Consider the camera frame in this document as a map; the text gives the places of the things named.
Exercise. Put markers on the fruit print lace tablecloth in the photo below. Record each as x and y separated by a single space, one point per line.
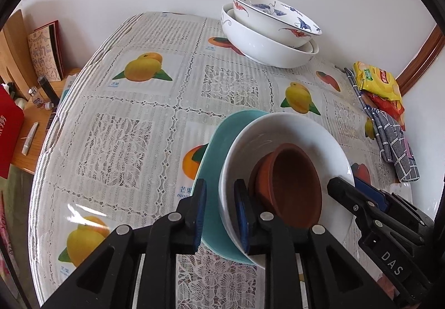
139 142

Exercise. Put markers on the plain white bowl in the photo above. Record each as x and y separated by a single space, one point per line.
313 48

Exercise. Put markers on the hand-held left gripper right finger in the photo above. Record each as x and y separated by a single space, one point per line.
242 217

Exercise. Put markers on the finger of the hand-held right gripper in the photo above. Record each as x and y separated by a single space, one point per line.
373 194
351 199

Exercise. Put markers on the small glass bottle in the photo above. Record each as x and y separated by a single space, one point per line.
33 97

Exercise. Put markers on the teal square plate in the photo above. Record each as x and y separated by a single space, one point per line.
215 163

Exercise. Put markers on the large white grey-scroll bowl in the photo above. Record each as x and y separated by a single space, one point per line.
257 45

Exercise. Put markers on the black cylinder bottle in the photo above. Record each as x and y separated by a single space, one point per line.
48 92

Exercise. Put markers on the wooden door frame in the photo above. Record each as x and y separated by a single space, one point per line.
422 59

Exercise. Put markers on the white pen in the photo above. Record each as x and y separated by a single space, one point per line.
29 138

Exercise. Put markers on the wooden board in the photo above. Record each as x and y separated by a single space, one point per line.
17 52

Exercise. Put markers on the brown clay dish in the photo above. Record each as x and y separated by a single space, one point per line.
259 180
295 184

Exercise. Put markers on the wooden side table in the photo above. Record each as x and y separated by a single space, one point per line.
43 156

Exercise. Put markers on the red box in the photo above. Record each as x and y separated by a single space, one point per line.
10 132

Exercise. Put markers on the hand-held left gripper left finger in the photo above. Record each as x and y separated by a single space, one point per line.
201 215

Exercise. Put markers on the red chips bag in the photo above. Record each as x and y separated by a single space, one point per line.
391 107

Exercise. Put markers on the red-edged illustrated book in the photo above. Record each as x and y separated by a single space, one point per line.
43 52

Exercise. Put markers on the grey checkered cloth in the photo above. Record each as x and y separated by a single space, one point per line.
396 145

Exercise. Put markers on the blue and red painted bowl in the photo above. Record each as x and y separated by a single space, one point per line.
267 24

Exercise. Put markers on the yellow chips bag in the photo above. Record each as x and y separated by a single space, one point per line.
379 81

